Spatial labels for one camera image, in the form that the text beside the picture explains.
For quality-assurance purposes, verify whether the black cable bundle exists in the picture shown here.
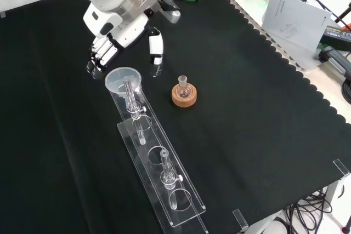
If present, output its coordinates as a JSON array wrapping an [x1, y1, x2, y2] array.
[[284, 189, 335, 234]]

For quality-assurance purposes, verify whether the clear plastic funnel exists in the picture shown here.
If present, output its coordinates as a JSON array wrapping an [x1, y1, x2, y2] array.
[[104, 66, 143, 103]]

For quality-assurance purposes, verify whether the clear funnel stand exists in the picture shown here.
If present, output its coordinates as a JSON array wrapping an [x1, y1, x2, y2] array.
[[108, 76, 210, 234]]

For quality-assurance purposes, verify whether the coiled black cable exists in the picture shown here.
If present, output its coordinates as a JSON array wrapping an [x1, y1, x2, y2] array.
[[341, 76, 351, 102]]

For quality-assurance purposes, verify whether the grey and black plug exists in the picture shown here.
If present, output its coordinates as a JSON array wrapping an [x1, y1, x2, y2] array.
[[317, 47, 351, 79]]

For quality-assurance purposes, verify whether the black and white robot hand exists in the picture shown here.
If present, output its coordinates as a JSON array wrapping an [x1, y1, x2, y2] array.
[[83, 3, 165, 80]]

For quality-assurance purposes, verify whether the black cloth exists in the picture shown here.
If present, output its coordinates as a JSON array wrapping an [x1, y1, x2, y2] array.
[[0, 0, 351, 234]]

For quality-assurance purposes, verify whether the glass round-bottom flask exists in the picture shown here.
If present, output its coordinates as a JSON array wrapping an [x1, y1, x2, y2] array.
[[177, 75, 193, 99]]

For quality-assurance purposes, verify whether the cork ring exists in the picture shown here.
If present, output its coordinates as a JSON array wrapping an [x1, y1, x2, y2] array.
[[171, 84, 198, 108]]

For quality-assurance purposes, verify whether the white paper booklet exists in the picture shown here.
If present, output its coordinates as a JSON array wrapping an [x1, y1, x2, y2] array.
[[262, 0, 333, 52]]

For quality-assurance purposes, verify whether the pale board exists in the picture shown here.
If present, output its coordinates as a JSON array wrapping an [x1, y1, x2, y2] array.
[[229, 0, 331, 72]]

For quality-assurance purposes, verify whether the black power adapter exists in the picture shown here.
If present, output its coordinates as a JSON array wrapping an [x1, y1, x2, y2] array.
[[320, 25, 351, 52]]

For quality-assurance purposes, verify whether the grey metal bench leg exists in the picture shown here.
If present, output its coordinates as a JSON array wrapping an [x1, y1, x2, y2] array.
[[325, 178, 344, 208]]

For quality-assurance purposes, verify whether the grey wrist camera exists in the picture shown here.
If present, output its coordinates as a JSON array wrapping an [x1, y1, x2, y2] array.
[[160, 0, 182, 24]]

